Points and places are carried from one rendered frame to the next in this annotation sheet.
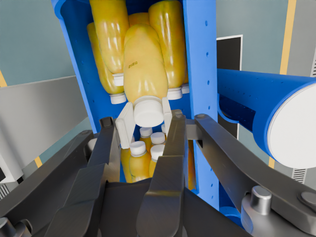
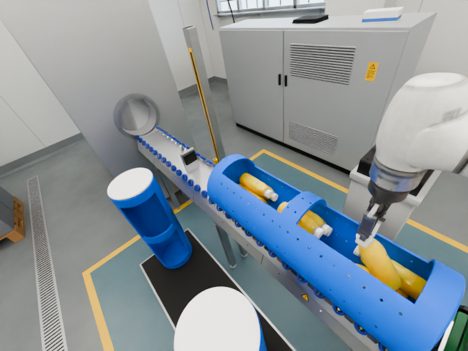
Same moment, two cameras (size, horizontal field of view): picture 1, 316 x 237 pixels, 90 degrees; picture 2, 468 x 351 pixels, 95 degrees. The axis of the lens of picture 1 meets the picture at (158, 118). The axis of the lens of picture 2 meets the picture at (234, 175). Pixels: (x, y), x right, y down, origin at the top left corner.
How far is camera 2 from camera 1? 0.58 m
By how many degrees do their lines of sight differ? 33
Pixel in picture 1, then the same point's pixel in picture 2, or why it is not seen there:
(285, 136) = (235, 307)
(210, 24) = (377, 304)
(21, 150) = (362, 188)
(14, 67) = (418, 242)
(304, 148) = (211, 310)
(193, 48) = (375, 281)
